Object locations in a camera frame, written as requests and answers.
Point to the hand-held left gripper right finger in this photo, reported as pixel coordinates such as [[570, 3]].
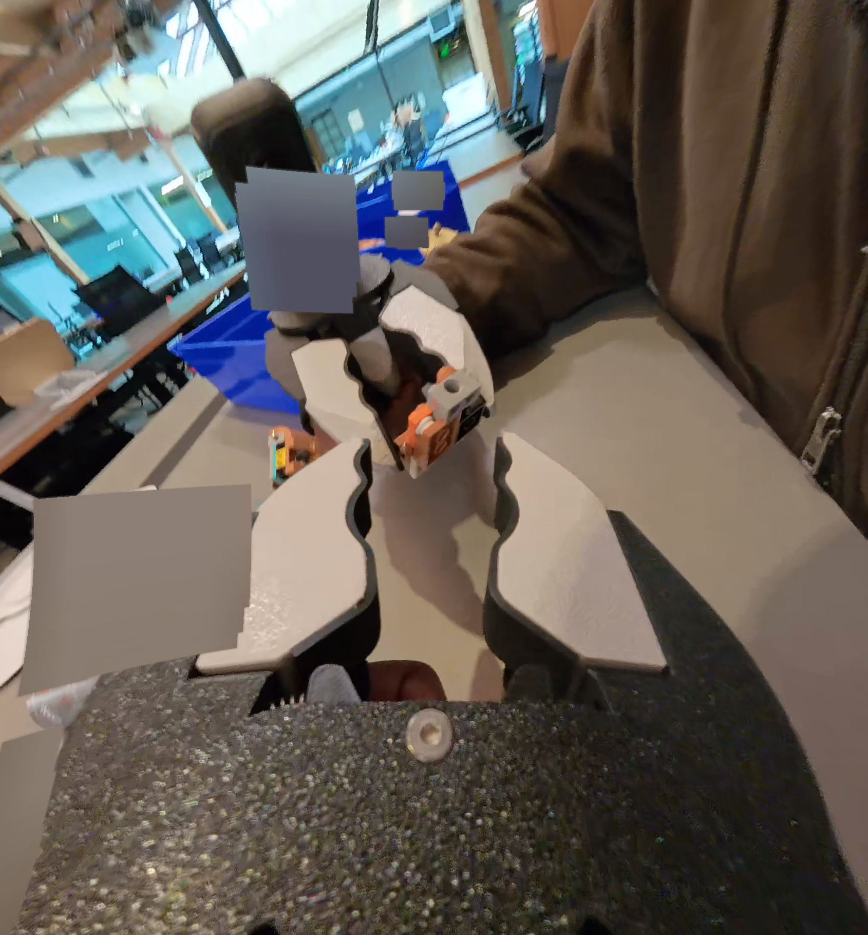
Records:
[[573, 577]]

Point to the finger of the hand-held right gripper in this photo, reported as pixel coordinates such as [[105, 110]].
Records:
[[332, 394], [445, 329]]

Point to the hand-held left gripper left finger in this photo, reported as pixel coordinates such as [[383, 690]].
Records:
[[310, 555]]

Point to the small orange brown brick assembly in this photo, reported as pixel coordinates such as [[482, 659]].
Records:
[[448, 416]]

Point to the person's right forearm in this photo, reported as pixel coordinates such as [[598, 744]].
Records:
[[522, 256]]

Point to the grey desk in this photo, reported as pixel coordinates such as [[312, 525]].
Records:
[[660, 438]]

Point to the person's left hand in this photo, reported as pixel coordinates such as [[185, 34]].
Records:
[[405, 681]]

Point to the colourful brick model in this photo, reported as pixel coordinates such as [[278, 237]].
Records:
[[291, 456]]

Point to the black pole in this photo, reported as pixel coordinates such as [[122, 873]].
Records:
[[218, 36]]

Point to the long wooden table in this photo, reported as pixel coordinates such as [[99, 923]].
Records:
[[112, 365]]

